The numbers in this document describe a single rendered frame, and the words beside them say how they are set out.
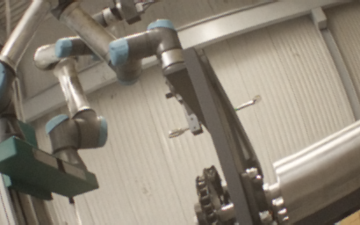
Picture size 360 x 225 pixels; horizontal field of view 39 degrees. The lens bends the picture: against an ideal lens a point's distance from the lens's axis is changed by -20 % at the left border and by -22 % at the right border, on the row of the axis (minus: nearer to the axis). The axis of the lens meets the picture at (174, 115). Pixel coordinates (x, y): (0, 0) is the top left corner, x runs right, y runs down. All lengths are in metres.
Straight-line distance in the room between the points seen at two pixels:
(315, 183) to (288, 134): 10.96
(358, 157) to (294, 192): 0.16
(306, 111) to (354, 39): 2.40
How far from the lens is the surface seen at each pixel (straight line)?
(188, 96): 1.35
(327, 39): 12.52
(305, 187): 1.06
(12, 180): 1.84
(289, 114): 12.12
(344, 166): 1.07
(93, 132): 2.22
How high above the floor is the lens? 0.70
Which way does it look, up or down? 19 degrees up
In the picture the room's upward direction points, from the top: 18 degrees counter-clockwise
